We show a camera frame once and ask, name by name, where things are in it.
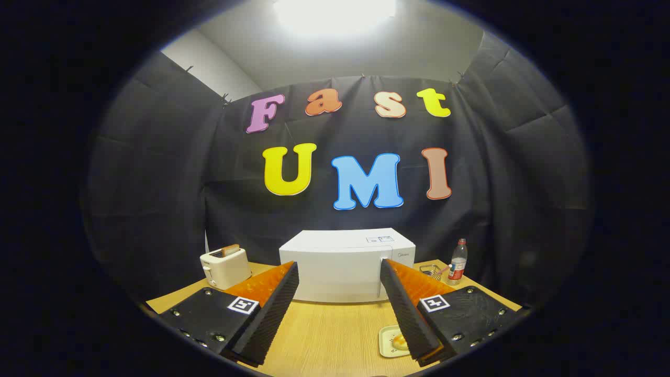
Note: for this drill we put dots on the brown toast slice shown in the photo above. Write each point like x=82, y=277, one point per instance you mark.
x=230, y=250

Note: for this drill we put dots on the white microwave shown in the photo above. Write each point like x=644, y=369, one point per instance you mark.
x=335, y=267

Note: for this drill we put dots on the small white square plate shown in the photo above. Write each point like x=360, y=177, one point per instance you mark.
x=386, y=343

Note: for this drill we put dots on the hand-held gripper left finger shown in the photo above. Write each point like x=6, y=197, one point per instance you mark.
x=272, y=314

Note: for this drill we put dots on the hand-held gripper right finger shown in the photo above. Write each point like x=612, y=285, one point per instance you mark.
x=408, y=309

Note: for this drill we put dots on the red white striped straw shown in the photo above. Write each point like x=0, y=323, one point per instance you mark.
x=446, y=269

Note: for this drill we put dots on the yellow bread bun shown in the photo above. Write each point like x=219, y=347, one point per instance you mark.
x=400, y=342

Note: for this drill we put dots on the clear plastic bottle red label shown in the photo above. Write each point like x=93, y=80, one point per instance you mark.
x=458, y=262

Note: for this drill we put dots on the cream white toaster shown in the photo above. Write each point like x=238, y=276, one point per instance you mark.
x=225, y=269

